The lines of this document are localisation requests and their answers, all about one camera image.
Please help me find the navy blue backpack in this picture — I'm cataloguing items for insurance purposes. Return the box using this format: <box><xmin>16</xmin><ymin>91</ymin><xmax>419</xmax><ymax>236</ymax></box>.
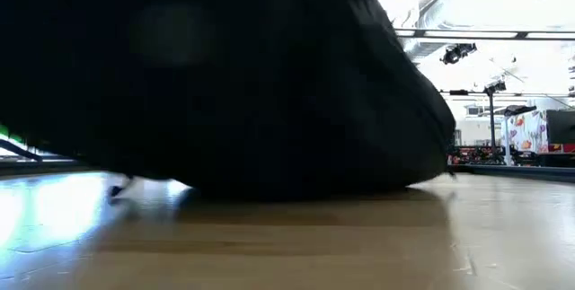
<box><xmin>0</xmin><ymin>0</ymin><xmax>457</xmax><ymax>202</ymax></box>

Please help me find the low red black rack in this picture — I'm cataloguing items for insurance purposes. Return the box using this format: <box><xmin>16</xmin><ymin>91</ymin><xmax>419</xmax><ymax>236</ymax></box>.
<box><xmin>447</xmin><ymin>145</ymin><xmax>540</xmax><ymax>167</ymax></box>

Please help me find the floral patterned cloth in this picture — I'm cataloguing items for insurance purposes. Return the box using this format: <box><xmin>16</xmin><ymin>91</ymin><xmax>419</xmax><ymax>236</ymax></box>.
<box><xmin>501</xmin><ymin>109</ymin><xmax>549</xmax><ymax>154</ymax></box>

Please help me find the black ceiling-hung camera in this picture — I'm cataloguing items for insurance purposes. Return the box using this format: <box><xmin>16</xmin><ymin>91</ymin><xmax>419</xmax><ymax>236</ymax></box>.
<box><xmin>439</xmin><ymin>42</ymin><xmax>478</xmax><ymax>66</ymax></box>

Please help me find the black camera stand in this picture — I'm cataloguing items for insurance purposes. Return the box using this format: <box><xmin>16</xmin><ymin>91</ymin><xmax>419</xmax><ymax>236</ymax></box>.
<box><xmin>482</xmin><ymin>79</ymin><xmax>508</xmax><ymax>163</ymax></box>

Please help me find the ceiling light rail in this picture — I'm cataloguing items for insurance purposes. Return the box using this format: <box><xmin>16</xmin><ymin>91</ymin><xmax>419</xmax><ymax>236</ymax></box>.
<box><xmin>394</xmin><ymin>28</ymin><xmax>575</xmax><ymax>42</ymax></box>

